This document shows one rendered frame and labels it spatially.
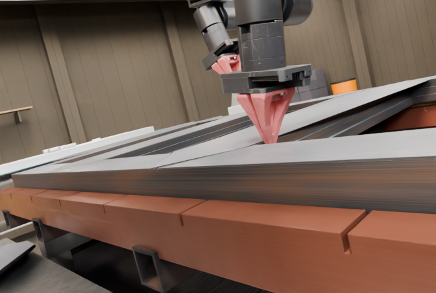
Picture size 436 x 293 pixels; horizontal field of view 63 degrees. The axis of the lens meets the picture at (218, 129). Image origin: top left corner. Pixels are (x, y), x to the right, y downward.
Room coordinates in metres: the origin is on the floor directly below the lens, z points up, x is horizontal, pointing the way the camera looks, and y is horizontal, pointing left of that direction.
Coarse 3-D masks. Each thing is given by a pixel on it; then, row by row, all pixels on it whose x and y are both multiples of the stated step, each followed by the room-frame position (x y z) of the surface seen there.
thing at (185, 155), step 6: (186, 150) 0.55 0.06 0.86; (192, 150) 0.54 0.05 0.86; (198, 150) 0.52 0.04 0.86; (204, 150) 0.50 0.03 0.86; (210, 150) 0.49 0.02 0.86; (216, 150) 0.47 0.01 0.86; (222, 150) 0.46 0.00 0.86; (228, 150) 0.44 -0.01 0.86; (168, 156) 0.54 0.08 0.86; (174, 156) 0.52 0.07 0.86; (180, 156) 0.50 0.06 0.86; (186, 156) 0.49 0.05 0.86; (192, 156) 0.47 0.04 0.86; (198, 156) 0.46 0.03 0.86; (204, 156) 0.45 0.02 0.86
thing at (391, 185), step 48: (432, 96) 0.77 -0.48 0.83; (192, 144) 0.93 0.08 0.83; (96, 192) 0.61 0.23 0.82; (144, 192) 0.49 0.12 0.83; (192, 192) 0.40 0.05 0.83; (240, 192) 0.35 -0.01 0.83; (288, 192) 0.30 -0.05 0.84; (336, 192) 0.27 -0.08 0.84; (384, 192) 0.24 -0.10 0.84; (432, 192) 0.22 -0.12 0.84
